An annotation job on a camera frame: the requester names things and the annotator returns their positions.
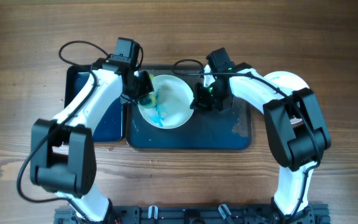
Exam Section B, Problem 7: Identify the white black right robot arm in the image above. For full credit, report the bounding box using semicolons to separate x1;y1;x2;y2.
197;62;331;223

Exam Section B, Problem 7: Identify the white plate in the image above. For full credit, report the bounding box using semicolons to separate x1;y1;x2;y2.
138;75;194;129

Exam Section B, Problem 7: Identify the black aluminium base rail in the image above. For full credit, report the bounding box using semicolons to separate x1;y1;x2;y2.
53;204;331;224

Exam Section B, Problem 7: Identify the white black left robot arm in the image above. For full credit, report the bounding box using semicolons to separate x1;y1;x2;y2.
24;58;153;223

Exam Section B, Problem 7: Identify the dark grey serving tray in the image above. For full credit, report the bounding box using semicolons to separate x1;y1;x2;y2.
126;98;253;151

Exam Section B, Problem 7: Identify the green yellow sponge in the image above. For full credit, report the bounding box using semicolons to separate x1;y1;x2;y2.
138;71;157;108

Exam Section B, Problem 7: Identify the black water tub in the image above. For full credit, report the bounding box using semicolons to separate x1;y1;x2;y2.
64;65;126;142

